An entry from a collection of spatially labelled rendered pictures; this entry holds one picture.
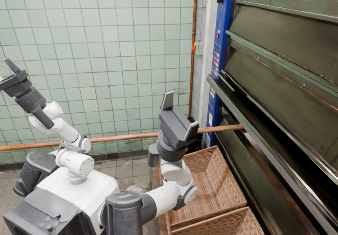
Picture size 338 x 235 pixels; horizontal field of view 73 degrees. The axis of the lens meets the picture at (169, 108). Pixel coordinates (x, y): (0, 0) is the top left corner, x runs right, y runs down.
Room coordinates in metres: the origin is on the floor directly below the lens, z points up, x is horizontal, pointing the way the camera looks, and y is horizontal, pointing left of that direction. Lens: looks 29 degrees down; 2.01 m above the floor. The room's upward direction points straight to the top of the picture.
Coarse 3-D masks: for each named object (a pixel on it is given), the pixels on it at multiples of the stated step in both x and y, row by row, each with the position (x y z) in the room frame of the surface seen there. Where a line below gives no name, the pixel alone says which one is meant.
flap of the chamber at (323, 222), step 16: (208, 80) 1.45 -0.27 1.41; (240, 96) 1.23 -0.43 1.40; (256, 112) 1.04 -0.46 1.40; (272, 128) 0.89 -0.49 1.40; (272, 144) 0.75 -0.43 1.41; (288, 144) 0.77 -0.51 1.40; (272, 160) 0.66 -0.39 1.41; (288, 160) 0.66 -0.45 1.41; (304, 160) 0.68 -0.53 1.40; (288, 176) 0.57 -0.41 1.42; (304, 176) 0.58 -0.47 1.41; (320, 176) 0.59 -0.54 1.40; (320, 192) 0.51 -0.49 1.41; (336, 192) 0.52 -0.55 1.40; (336, 208) 0.45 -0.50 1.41; (320, 224) 0.40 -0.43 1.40
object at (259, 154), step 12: (228, 108) 1.47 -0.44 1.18; (240, 132) 1.19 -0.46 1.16; (252, 144) 1.05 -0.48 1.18; (264, 156) 0.94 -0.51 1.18; (264, 168) 0.89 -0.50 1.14; (276, 180) 0.79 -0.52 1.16; (288, 192) 0.71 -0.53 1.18; (300, 204) 0.64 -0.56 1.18; (300, 216) 0.61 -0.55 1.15; (312, 216) 0.59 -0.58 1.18; (312, 228) 0.54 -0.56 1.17
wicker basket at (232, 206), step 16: (192, 160) 1.42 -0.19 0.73; (208, 160) 1.44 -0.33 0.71; (224, 160) 1.28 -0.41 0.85; (160, 176) 1.29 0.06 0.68; (192, 176) 1.38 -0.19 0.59; (208, 176) 1.37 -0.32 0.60; (208, 192) 1.21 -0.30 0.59; (224, 192) 1.11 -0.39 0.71; (240, 192) 0.99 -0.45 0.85; (192, 208) 1.07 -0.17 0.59; (208, 208) 1.07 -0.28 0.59; (224, 208) 0.90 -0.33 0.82; (240, 208) 0.91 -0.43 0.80; (176, 224) 0.85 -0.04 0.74
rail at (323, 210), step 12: (216, 84) 1.31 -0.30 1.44; (228, 96) 1.14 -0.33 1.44; (264, 144) 0.73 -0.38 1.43; (276, 156) 0.65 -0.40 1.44; (288, 168) 0.58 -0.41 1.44; (300, 180) 0.53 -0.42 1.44; (312, 192) 0.48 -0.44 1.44; (324, 204) 0.44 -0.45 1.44; (324, 216) 0.41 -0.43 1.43; (336, 228) 0.37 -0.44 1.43
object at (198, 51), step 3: (195, 42) 2.12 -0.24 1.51; (201, 42) 2.12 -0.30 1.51; (198, 45) 2.05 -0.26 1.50; (201, 45) 2.06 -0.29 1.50; (195, 48) 2.08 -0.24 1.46; (198, 48) 2.05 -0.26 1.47; (201, 48) 2.06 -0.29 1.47; (195, 51) 2.08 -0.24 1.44; (198, 51) 2.05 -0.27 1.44; (201, 51) 2.06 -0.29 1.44; (198, 54) 2.05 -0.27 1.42; (201, 54) 2.06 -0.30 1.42
